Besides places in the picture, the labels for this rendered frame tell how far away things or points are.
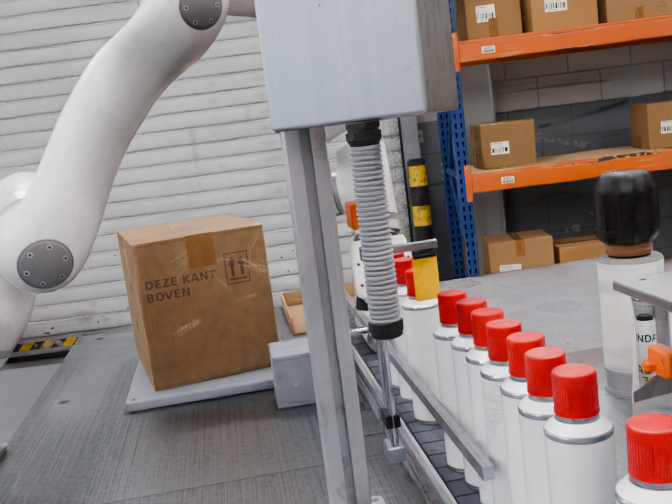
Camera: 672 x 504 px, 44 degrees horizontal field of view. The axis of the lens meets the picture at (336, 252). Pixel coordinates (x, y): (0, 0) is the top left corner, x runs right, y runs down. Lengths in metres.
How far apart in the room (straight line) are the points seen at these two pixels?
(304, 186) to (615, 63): 4.82
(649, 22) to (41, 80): 3.55
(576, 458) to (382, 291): 0.26
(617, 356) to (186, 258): 0.76
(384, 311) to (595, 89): 4.84
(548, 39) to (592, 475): 4.08
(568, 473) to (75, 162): 0.76
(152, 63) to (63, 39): 4.34
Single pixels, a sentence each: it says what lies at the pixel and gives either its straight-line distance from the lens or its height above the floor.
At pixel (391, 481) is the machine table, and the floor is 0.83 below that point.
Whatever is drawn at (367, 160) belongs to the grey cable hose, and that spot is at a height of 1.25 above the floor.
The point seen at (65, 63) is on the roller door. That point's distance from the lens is 5.45.
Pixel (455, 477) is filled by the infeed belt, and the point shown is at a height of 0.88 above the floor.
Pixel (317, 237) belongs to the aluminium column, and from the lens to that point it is 0.90.
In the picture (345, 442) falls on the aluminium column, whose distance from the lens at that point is 0.96.
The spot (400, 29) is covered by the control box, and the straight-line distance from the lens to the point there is 0.78.
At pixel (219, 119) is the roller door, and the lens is 5.23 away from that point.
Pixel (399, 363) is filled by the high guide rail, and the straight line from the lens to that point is 1.11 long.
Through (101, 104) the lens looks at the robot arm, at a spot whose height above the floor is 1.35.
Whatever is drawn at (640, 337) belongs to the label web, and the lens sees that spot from 0.86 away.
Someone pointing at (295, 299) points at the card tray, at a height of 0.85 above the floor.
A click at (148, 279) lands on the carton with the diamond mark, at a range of 1.50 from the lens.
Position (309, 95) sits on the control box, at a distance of 0.82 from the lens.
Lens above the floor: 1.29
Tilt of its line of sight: 9 degrees down
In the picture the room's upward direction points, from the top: 7 degrees counter-clockwise
